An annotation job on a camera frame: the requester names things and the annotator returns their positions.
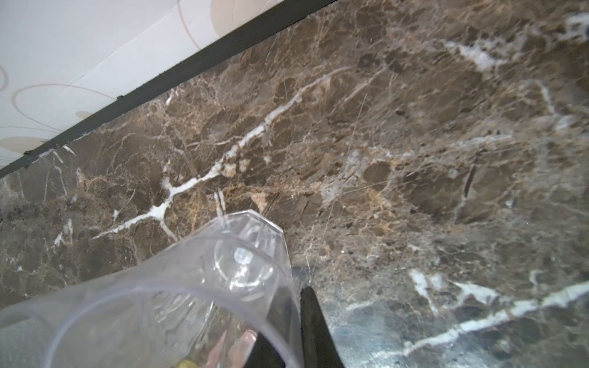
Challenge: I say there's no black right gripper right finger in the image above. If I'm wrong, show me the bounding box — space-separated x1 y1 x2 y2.
301 287 345 368

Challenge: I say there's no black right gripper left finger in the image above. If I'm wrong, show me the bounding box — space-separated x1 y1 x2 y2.
243 334 285 368

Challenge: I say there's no clear faceted short tumbler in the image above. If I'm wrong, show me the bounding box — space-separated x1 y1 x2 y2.
1 210 304 367

